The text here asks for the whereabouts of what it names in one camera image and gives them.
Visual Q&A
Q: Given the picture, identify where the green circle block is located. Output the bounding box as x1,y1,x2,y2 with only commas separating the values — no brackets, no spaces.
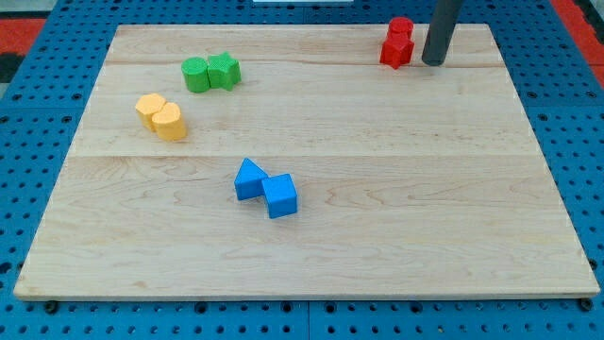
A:
181,57,210,94

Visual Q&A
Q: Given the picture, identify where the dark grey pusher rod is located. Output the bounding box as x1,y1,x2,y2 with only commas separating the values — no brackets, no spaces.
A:
422,0,463,66

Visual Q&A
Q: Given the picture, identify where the green star block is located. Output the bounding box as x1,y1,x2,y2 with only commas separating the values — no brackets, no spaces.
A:
208,52,242,91

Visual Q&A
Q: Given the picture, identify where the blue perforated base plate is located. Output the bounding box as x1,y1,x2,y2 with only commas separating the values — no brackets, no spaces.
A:
1,1,603,339

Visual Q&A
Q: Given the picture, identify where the blue cube block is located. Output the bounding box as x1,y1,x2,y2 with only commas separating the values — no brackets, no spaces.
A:
260,174,297,219

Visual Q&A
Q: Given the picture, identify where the blue triangle block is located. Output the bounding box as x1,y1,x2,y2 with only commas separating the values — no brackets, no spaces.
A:
234,158,268,200

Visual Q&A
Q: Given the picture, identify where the red circle block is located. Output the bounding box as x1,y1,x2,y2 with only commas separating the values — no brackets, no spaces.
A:
387,16,414,39

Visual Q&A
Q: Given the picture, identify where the red star block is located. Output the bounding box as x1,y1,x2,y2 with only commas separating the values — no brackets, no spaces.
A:
379,36,414,69

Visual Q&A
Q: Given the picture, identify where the yellow hexagon block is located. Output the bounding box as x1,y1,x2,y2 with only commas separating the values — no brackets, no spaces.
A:
135,93,166,131

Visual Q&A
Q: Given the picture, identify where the wooden board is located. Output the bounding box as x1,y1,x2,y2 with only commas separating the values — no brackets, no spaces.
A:
14,25,600,301

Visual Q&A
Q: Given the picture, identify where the yellow heart block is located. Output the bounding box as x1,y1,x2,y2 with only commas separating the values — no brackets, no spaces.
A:
151,102,188,141

